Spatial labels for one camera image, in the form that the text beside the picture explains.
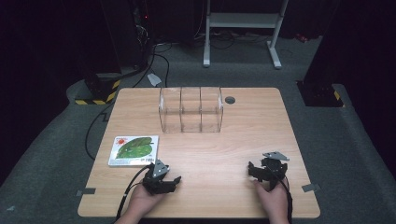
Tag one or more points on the person's right hand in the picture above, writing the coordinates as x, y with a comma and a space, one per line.
274, 200

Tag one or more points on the person's left hand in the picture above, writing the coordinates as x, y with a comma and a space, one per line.
141, 200

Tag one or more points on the grey tape piece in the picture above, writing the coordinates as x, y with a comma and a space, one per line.
310, 187
86, 191

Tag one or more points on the white metal stand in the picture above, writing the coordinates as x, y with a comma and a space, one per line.
243, 21

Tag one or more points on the clear acrylic divided organizer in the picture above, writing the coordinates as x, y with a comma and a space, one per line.
190, 109

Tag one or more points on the black yellow striped stand base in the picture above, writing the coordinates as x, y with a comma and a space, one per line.
322, 95
99, 90

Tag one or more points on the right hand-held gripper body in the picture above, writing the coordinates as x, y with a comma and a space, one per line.
274, 168

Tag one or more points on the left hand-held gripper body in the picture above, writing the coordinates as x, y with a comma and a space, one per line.
154, 182

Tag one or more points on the grey power adapter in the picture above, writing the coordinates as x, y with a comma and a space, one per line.
154, 79

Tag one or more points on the dark computer tower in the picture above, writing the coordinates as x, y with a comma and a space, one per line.
137, 31

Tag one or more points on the book with green leaf cover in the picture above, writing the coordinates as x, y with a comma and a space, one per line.
134, 150

